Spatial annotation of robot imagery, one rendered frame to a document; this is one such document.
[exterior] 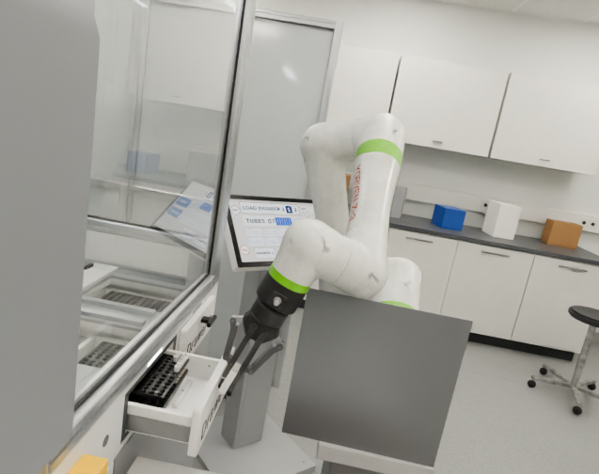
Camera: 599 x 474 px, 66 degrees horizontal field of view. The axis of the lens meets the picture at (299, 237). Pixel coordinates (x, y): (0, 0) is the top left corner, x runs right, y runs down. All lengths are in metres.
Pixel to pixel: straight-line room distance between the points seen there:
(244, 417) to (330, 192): 1.30
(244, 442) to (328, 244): 1.59
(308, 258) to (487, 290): 3.33
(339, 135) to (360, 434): 0.75
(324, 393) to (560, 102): 3.70
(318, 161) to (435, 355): 0.57
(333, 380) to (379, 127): 0.63
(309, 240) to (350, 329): 0.30
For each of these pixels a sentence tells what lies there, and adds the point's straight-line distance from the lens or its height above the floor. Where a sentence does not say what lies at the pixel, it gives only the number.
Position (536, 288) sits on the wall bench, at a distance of 4.25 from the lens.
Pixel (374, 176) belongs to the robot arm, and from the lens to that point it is 1.09.
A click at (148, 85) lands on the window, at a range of 0.87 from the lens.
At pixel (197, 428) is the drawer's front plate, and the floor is 0.89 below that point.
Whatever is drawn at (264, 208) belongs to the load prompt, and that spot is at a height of 1.16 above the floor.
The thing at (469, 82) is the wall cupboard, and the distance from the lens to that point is 4.27.
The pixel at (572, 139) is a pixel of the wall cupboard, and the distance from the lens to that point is 4.53.
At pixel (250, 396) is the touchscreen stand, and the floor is 0.30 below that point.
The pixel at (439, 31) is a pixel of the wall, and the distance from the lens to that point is 4.66.
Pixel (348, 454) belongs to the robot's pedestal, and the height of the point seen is 0.75.
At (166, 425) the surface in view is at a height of 0.87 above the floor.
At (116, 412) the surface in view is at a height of 0.91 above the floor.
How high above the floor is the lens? 1.48
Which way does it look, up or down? 12 degrees down
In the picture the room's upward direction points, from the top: 10 degrees clockwise
